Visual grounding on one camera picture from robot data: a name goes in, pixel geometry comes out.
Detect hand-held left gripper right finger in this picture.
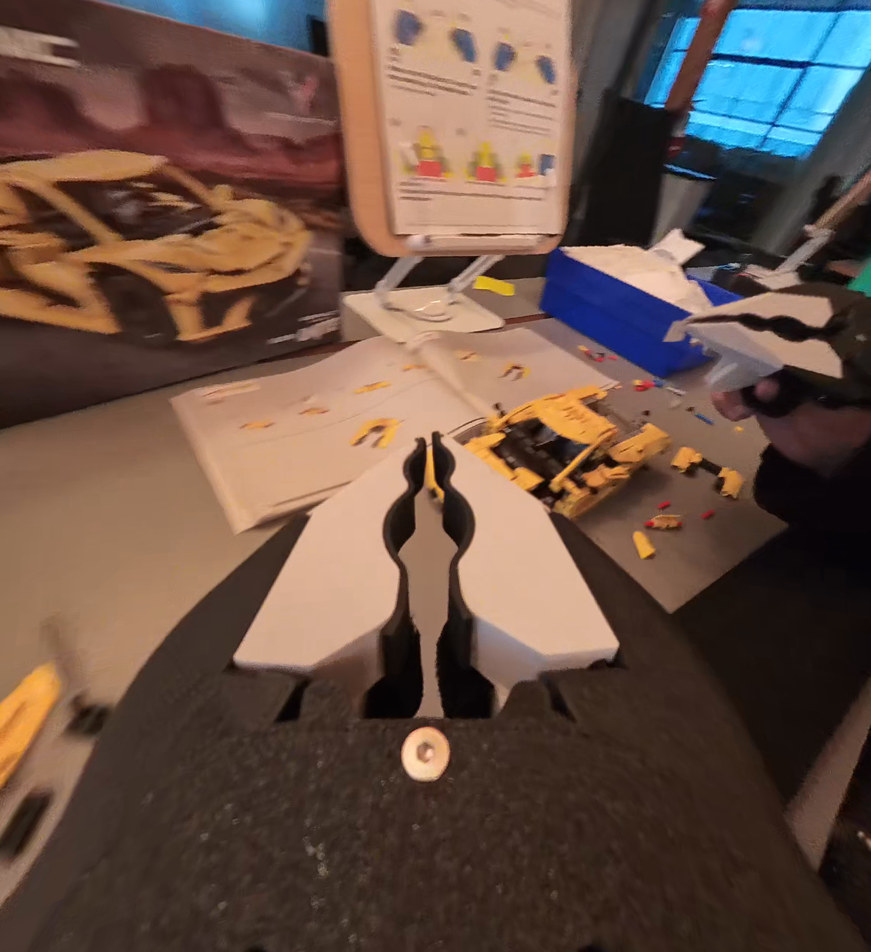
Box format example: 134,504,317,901
430,431,621,718

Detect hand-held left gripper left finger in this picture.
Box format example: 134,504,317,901
233,437,428,718

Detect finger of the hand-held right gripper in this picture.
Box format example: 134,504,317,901
692,326,851,382
662,286,847,342

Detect yellow brick piece black connector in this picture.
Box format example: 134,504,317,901
670,446,723,478

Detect person's right forearm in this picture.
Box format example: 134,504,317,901
751,405,871,570

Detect grey desk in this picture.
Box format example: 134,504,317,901
0,279,792,952

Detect person's right hand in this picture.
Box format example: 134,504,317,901
711,388,871,478

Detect scattered red blue pins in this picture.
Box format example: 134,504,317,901
632,377,746,434

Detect crumpled white paper bags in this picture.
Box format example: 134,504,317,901
565,229,712,313

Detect open instruction booklet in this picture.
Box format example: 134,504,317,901
170,327,621,535

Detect blue plastic bin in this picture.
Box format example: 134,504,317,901
538,247,745,379

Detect yellow brick car model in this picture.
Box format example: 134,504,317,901
456,385,673,520

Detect bright industrial window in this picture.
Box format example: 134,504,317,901
644,7,871,159

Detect printed instruction sheet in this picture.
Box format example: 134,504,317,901
372,0,575,238

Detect cluster of black connectors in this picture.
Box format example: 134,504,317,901
0,790,55,862

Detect black brick set box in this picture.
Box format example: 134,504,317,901
0,0,349,441

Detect wooden document stand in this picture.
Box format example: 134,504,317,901
327,0,579,345

